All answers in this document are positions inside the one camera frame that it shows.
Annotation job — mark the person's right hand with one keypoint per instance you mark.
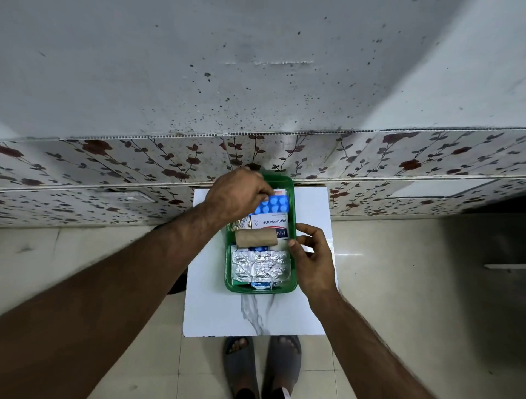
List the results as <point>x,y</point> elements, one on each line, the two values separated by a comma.
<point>316,271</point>

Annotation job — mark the person's left hand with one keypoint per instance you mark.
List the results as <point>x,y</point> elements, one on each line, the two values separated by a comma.
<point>232,197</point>

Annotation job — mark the gold capsule blister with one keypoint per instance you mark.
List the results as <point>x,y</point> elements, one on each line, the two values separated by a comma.
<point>236,225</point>

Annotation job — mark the small blue pill blister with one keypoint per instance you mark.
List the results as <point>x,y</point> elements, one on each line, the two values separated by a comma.
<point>273,204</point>

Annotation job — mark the white blue plaster box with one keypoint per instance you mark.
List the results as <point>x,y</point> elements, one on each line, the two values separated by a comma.
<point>271,222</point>

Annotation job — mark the large silver foil blister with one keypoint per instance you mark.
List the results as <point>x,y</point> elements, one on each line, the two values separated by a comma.
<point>259,265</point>

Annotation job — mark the green plastic tray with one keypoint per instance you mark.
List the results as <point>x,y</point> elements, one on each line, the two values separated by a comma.
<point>291,205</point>

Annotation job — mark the blue white ointment tube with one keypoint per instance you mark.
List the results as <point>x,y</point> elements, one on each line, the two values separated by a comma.
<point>257,284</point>

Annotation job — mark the person's right forearm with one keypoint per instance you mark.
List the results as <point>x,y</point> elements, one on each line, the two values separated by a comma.
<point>361,349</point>

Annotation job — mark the person's left forearm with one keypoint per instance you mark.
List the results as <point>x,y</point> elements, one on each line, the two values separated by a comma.
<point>102,296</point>

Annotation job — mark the person's right foot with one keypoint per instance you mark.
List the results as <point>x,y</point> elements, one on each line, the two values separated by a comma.
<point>283,340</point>

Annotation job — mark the person's foot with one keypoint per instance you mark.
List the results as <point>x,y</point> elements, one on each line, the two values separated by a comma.
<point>238,344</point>
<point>283,340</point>

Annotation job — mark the person's left foot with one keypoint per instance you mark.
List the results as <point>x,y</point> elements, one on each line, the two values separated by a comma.
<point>238,344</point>

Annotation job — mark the grey slipper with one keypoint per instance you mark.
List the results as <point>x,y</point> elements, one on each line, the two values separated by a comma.
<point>240,370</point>
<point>283,366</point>

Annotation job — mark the black bin bag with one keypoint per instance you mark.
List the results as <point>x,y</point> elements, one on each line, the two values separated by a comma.
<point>178,283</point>

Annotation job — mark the white marble side table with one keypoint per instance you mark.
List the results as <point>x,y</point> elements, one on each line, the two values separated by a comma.
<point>213,312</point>

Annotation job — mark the black trousers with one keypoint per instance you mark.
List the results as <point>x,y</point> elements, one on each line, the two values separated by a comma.
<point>246,394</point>

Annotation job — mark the white bar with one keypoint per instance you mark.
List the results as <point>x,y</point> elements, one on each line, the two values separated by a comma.
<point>505,266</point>

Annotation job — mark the white wall switch plate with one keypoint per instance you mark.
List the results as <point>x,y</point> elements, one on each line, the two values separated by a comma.
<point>125,197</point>

